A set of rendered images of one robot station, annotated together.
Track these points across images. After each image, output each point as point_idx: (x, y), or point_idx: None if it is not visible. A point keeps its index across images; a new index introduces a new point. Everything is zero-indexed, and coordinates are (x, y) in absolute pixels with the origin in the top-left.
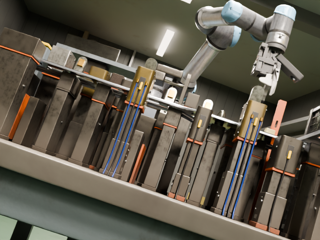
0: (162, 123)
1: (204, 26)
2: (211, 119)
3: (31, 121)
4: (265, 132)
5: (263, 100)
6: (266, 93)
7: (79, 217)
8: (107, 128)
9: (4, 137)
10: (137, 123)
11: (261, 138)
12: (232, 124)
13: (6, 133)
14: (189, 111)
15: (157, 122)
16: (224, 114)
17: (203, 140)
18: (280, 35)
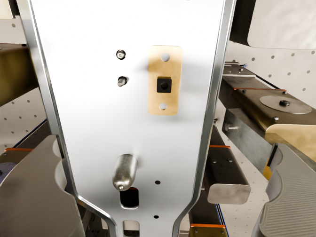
0: (88, 214)
1: None
2: (139, 177)
3: None
4: (222, 70)
5: (58, 141)
6: (56, 174)
7: None
8: (86, 233)
9: (183, 231)
10: (193, 211)
11: (125, 53)
12: (165, 141)
13: (179, 235)
14: (146, 212)
15: (89, 219)
16: (132, 175)
17: (230, 150)
18: None
